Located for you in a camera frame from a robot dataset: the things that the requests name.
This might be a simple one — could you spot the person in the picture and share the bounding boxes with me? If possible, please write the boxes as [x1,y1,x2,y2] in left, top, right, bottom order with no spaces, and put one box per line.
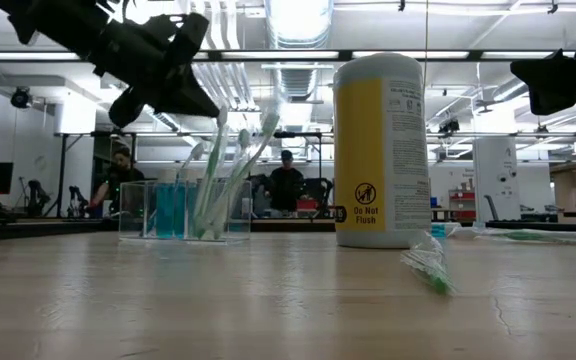
[266,149,309,219]
[87,146,145,219]

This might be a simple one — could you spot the black overhead frame bar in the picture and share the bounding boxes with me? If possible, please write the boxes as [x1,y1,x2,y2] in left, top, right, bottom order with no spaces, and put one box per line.
[0,48,576,63]

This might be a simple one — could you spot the red shelf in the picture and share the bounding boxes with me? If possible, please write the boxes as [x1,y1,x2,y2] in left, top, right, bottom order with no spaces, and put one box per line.
[448,188,477,221]

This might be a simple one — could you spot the black ceiling spotlight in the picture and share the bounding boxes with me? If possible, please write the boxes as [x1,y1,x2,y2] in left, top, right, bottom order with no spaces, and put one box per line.
[437,117,462,139]
[10,85,33,110]

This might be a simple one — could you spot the silver ventilation duct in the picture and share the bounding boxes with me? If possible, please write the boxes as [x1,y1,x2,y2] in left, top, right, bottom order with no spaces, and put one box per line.
[264,0,335,104]

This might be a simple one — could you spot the white pillar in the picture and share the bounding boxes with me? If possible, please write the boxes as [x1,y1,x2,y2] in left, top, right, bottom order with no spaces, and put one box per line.
[471,136,522,223]

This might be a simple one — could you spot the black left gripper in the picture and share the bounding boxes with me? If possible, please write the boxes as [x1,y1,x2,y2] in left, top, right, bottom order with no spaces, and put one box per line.
[90,12,221,129]

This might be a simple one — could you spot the black metal table frame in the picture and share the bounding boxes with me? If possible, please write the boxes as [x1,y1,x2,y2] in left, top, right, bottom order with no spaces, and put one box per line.
[0,218,576,244]

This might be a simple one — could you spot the black background frame rig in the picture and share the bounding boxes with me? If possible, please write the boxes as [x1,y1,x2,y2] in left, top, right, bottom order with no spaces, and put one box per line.
[53,130,138,220]
[246,130,323,166]

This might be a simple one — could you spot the clear acrylic organizer box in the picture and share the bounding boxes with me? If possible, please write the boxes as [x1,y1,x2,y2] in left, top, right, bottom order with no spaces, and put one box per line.
[117,178,253,244]

